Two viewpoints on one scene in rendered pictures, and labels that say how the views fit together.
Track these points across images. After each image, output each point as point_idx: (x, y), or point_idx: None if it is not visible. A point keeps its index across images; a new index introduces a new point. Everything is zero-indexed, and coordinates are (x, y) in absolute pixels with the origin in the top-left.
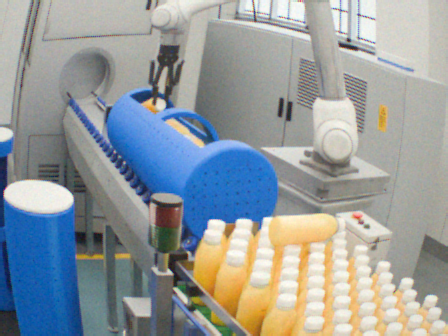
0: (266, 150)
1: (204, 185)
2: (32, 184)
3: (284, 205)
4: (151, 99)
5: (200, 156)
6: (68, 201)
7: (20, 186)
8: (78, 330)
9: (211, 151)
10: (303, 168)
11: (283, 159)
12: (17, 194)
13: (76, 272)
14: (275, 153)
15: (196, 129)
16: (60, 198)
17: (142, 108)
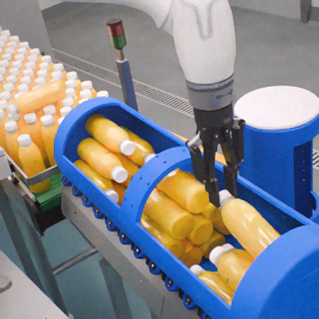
0: (59, 311)
1: (116, 120)
2: (298, 113)
3: None
4: (245, 202)
5: (118, 100)
6: (238, 112)
7: (305, 105)
8: None
9: (108, 97)
10: (8, 267)
11: (35, 286)
12: (293, 95)
13: (241, 176)
14: (45, 305)
15: (166, 249)
16: (249, 112)
17: (240, 178)
